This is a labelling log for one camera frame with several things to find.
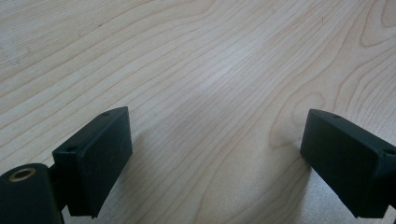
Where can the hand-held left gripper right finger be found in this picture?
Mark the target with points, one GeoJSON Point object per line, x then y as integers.
{"type": "Point", "coordinates": [345, 165]}

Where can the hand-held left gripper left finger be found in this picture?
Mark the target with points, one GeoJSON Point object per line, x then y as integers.
{"type": "Point", "coordinates": [99, 161]}

